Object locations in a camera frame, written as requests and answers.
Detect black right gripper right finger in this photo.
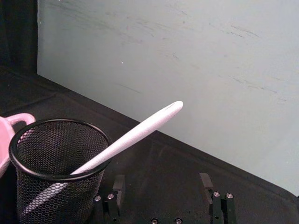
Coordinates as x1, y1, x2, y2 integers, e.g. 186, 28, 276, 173
199, 173, 238, 224

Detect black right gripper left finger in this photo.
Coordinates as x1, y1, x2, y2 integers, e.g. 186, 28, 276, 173
93, 174, 126, 224

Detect black table cloth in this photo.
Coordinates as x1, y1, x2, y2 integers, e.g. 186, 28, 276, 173
0, 66, 299, 224

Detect pink ceramic cup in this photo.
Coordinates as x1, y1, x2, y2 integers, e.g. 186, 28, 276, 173
0, 113, 36, 179

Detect white plastic handle utensil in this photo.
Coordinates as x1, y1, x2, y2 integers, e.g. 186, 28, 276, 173
21, 100, 184, 217

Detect black wire mesh cup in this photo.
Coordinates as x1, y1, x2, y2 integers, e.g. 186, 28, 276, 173
8, 119, 114, 224

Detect plain pale wall panel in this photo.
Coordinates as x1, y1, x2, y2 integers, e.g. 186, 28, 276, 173
36, 0, 299, 197

